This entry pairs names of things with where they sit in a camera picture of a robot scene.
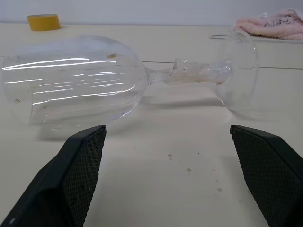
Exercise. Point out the clear glass jar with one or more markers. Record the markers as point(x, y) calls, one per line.
point(71, 78)

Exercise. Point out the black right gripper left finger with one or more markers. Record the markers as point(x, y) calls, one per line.
point(59, 179)

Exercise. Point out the yellow tape roll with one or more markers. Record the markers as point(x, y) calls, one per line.
point(43, 22)

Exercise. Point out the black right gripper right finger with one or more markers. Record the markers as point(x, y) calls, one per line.
point(272, 175)

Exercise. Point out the pink fluffy towel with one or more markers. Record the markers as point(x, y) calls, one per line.
point(272, 27)

